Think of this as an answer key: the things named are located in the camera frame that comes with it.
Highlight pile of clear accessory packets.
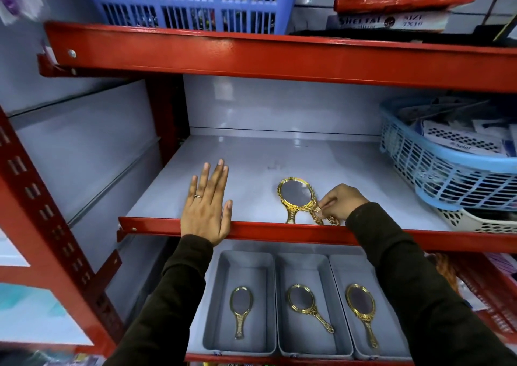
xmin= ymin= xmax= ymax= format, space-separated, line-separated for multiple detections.
xmin=396 ymin=97 xmax=517 ymax=157

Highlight colourful packets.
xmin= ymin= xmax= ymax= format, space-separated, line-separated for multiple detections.
xmin=0 ymin=350 xmax=106 ymax=366

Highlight person's right forearm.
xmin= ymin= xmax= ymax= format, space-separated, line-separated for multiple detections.
xmin=345 ymin=202 xmax=517 ymax=366

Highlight white plastic basket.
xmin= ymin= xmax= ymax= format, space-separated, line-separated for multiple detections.
xmin=436 ymin=207 xmax=517 ymax=234

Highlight white dotted card packet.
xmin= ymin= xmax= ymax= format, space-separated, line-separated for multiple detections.
xmin=422 ymin=120 xmax=505 ymax=156

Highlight light blue plastic basket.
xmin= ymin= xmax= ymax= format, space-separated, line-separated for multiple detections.
xmin=379 ymin=96 xmax=517 ymax=212

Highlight orange bundled item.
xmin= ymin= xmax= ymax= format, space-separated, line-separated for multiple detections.
xmin=434 ymin=253 xmax=461 ymax=294

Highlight person's left hand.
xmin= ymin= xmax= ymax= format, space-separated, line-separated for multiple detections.
xmin=180 ymin=159 xmax=233 ymax=246

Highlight person's left forearm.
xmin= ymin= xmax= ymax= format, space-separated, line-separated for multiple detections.
xmin=104 ymin=234 xmax=214 ymax=366

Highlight grey plastic tray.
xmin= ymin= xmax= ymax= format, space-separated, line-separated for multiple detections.
xmin=202 ymin=250 xmax=277 ymax=356
xmin=329 ymin=255 xmax=413 ymax=360
xmin=276 ymin=253 xmax=354 ymax=358

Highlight pink packets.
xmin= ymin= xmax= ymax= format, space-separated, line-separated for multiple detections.
xmin=485 ymin=253 xmax=517 ymax=281

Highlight person's right hand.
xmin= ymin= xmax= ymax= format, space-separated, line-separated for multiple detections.
xmin=316 ymin=183 xmax=370 ymax=222

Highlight red metal shelf rack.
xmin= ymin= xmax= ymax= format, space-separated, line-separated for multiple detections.
xmin=0 ymin=20 xmax=517 ymax=366

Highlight white labelled box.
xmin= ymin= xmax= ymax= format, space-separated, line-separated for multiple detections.
xmin=326 ymin=11 xmax=451 ymax=32

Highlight gold oval hand mirror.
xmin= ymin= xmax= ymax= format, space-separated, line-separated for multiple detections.
xmin=277 ymin=177 xmax=319 ymax=225
xmin=345 ymin=284 xmax=379 ymax=349
xmin=309 ymin=210 xmax=341 ymax=226
xmin=229 ymin=286 xmax=254 ymax=340
xmin=287 ymin=284 xmax=335 ymax=334

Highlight red lattice plastic basket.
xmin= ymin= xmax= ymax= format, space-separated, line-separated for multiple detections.
xmin=456 ymin=257 xmax=517 ymax=338

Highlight black flat item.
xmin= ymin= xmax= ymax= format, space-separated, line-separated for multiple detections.
xmin=291 ymin=24 xmax=517 ymax=48

